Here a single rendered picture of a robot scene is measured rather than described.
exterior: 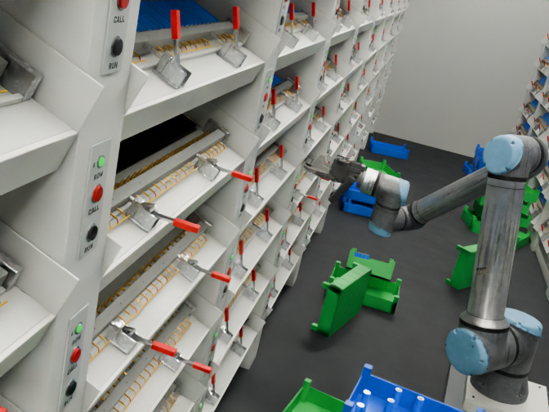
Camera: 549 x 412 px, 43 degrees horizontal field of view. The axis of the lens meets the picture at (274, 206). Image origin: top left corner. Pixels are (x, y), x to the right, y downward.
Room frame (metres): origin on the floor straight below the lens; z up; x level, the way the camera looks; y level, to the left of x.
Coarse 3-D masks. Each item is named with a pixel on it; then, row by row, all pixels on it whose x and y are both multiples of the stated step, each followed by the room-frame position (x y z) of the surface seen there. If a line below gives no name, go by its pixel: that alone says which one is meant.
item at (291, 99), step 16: (288, 80) 1.97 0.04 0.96; (304, 80) 1.98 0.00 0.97; (272, 96) 1.56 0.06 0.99; (288, 96) 1.83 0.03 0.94; (304, 96) 1.98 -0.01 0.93; (272, 112) 1.56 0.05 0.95; (288, 112) 1.77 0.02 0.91; (304, 112) 1.92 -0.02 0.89; (272, 128) 1.55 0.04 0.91; (288, 128) 1.79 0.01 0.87
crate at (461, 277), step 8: (456, 248) 3.10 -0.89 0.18; (464, 248) 3.08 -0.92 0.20; (472, 248) 3.11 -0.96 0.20; (464, 256) 3.06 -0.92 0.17; (472, 256) 3.06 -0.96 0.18; (456, 264) 3.08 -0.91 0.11; (464, 264) 3.05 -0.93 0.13; (472, 264) 3.08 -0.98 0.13; (456, 272) 3.07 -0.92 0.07; (464, 272) 3.04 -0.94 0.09; (472, 272) 3.10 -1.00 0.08; (448, 280) 3.09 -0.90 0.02; (456, 280) 3.06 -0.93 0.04; (464, 280) 3.06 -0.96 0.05; (456, 288) 3.05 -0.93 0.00; (464, 288) 3.08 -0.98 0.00
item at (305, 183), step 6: (312, 150) 2.68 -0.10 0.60; (312, 156) 2.67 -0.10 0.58; (318, 156) 2.67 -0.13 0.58; (312, 162) 2.67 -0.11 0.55; (300, 180) 2.44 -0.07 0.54; (306, 180) 2.48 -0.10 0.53; (312, 180) 2.52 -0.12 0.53; (300, 186) 2.37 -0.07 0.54; (306, 186) 2.42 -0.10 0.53; (300, 198) 2.27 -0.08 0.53; (294, 204) 2.07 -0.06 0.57
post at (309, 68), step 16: (320, 0) 1.99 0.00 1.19; (336, 0) 1.99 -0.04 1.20; (336, 16) 2.07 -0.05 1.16; (320, 48) 1.98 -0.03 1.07; (304, 64) 1.99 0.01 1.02; (320, 64) 1.98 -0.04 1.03; (304, 128) 1.98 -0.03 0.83; (288, 192) 1.98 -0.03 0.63; (288, 208) 2.02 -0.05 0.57; (272, 240) 1.98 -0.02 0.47; (272, 256) 1.98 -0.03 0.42; (256, 304) 1.98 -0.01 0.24; (256, 336) 1.98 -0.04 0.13; (256, 352) 2.05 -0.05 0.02
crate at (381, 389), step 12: (360, 384) 1.49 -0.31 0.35; (372, 384) 1.49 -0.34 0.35; (384, 384) 1.49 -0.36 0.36; (396, 384) 1.48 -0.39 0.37; (360, 396) 1.47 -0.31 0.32; (372, 396) 1.48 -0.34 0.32; (384, 396) 1.48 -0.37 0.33; (408, 396) 1.47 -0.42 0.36; (348, 408) 1.31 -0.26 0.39; (372, 408) 1.43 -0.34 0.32; (408, 408) 1.46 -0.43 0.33; (432, 408) 1.45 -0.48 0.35; (444, 408) 1.44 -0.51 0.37; (456, 408) 1.44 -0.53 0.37; (480, 408) 1.42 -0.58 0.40
